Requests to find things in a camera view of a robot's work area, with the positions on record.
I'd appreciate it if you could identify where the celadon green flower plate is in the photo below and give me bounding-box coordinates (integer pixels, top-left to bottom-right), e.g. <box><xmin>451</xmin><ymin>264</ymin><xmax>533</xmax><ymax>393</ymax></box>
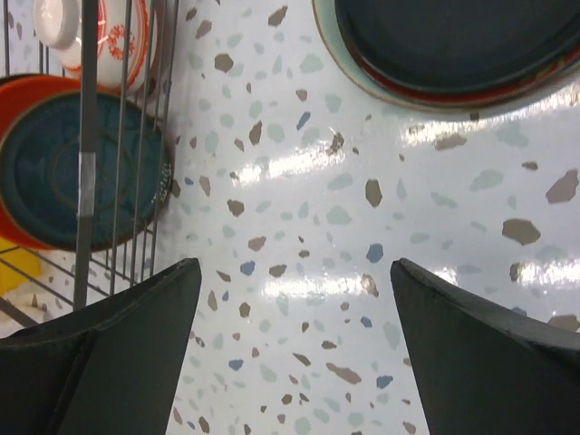
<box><xmin>311</xmin><ymin>0</ymin><xmax>580</xmax><ymax>111</ymax></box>

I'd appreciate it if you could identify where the black plate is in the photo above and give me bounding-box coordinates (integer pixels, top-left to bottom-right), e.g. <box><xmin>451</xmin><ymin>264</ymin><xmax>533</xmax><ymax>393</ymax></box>
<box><xmin>334</xmin><ymin>0</ymin><xmax>579</xmax><ymax>93</ymax></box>

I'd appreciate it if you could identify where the red white patterned bowl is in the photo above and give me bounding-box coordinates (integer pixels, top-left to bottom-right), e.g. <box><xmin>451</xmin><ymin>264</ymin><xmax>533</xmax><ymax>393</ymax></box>
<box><xmin>33</xmin><ymin>0</ymin><xmax>159</xmax><ymax>92</ymax></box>

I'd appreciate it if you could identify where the orange red plate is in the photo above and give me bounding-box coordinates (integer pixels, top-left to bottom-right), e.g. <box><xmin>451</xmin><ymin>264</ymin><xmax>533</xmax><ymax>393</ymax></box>
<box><xmin>1</xmin><ymin>73</ymin><xmax>81</xmax><ymax>250</ymax></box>

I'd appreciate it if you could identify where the teal blue plate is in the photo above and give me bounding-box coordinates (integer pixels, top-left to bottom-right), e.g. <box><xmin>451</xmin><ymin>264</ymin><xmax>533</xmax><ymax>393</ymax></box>
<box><xmin>1</xmin><ymin>92</ymin><xmax>172</xmax><ymax>251</ymax></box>

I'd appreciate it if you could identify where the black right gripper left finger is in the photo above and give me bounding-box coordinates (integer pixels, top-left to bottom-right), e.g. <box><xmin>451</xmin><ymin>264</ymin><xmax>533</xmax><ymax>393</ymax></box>
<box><xmin>1</xmin><ymin>258</ymin><xmax>202</xmax><ymax>434</ymax></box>

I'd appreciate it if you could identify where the yellow plastic tray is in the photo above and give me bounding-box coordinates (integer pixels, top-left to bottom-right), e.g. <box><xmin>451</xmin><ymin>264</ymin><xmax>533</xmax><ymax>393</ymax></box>
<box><xmin>1</xmin><ymin>238</ymin><xmax>43</xmax><ymax>296</ymax></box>

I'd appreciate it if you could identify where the black wire dish rack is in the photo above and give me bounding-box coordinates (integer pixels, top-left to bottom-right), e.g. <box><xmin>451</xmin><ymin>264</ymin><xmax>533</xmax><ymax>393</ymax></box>
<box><xmin>1</xmin><ymin>1</ymin><xmax>176</xmax><ymax>335</ymax></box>

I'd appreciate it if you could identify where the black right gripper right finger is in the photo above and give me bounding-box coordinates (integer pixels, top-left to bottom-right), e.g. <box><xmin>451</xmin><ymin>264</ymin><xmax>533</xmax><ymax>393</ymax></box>
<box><xmin>391</xmin><ymin>258</ymin><xmax>579</xmax><ymax>434</ymax></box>

